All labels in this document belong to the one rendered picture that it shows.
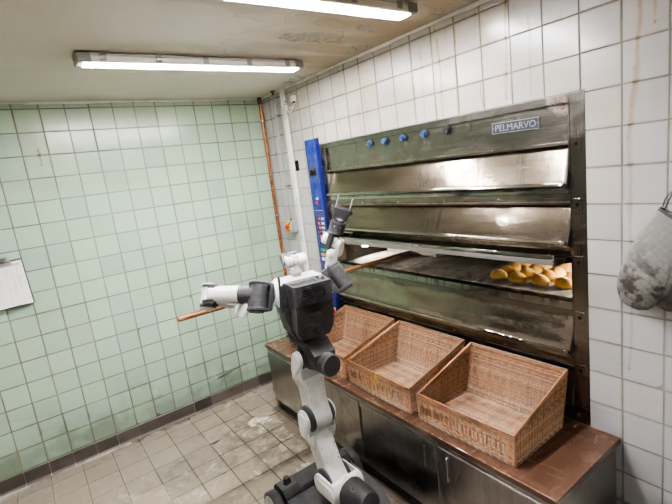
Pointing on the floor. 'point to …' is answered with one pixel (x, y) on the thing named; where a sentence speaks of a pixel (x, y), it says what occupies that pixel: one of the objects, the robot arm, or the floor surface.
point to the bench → (455, 451)
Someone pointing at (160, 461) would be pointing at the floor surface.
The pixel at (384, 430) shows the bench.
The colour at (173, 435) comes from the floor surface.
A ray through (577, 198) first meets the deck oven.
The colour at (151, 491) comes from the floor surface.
